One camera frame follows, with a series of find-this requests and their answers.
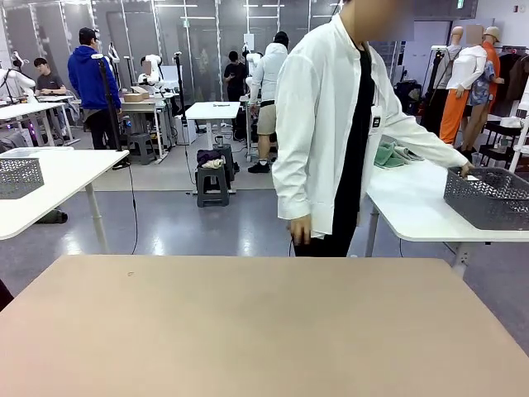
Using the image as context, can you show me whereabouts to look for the rack of dark coats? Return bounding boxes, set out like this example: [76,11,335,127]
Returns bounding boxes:
[494,44,529,118]

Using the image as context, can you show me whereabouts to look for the mannequin with orange trousers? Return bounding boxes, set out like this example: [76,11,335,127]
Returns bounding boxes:
[438,26,489,146]

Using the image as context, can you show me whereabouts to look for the person in white hoodie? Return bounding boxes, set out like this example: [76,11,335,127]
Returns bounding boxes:
[247,31,289,175]

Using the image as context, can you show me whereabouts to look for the green terry towel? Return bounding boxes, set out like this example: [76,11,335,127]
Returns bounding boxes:
[373,140,410,170]

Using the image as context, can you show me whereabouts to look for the grey desk with frame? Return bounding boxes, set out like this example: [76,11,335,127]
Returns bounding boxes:
[118,95,176,161]

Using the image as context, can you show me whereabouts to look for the pile of dark clothes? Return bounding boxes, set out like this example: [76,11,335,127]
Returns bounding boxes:
[195,148,226,170]

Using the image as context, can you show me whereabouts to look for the mannequin with beige hat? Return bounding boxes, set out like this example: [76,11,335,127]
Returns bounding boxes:
[465,26,506,153]

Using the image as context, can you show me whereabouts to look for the brown cardboard box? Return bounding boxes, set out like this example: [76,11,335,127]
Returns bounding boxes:
[123,85,150,103]

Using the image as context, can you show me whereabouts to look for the small white desk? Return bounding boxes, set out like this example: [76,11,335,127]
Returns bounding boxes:
[184,100,241,151]

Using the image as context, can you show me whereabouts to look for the person's left forearm white sleeve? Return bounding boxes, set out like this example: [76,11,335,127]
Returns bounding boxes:
[396,115,470,170]

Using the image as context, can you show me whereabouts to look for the man in blue hoodie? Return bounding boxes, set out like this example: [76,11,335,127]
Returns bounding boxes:
[67,26,123,151]

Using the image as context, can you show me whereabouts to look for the seated man in dark t-shirt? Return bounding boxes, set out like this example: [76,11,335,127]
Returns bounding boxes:
[33,57,68,97]

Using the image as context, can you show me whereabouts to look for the person in white shirt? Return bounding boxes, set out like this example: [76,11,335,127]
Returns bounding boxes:
[270,0,417,258]

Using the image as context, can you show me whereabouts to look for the grey perforated plastic basket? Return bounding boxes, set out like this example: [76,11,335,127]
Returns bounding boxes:
[0,156,45,200]
[443,166,529,232]

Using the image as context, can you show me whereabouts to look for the long white work desk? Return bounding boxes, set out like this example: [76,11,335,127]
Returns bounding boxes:
[0,100,80,147]

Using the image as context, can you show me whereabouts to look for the white name badge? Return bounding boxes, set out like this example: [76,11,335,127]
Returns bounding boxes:
[368,112,388,136]

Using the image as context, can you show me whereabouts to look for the light grey terry towel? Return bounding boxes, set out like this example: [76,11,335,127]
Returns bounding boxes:
[390,142,426,163]

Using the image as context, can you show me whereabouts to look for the black luggage bags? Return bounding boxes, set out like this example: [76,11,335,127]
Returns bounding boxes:
[393,79,423,117]

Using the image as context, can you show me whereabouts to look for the person in black clothes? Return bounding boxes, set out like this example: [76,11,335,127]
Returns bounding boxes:
[223,50,248,103]

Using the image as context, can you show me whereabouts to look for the dark bag on floor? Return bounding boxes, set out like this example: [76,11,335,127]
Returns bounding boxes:
[34,208,69,225]

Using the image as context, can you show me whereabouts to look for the person's right hand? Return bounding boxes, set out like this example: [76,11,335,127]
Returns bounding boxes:
[288,214,312,246]

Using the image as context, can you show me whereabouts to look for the hanging black cable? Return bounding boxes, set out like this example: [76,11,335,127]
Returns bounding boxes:
[126,159,140,256]

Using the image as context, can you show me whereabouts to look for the black utility cart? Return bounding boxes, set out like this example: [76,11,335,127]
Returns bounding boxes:
[478,118,529,171]

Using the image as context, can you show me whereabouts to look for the person's right forearm white sleeve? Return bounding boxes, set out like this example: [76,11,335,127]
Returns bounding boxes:
[271,160,316,221]

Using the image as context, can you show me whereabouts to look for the grey plastic step stool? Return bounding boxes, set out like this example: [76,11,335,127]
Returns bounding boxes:
[195,163,231,208]
[125,132,159,166]

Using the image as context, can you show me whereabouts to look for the white table with rounded corner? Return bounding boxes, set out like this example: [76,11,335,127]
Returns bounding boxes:
[0,147,131,254]
[365,134,529,277]

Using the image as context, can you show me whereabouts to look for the black tripod pole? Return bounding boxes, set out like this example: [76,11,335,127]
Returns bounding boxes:
[90,52,130,153]

